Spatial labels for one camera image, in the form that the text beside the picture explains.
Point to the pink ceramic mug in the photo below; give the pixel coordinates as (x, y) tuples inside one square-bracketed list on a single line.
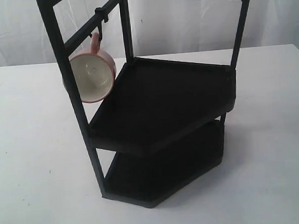
[(94, 71)]

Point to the black two-tier corner rack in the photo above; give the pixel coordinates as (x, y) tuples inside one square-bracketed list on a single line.
[(161, 126)]

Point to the black sliding hook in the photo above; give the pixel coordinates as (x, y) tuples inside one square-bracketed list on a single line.
[(96, 20)]

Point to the white backdrop curtain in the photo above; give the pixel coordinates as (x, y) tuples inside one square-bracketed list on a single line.
[(158, 26)]

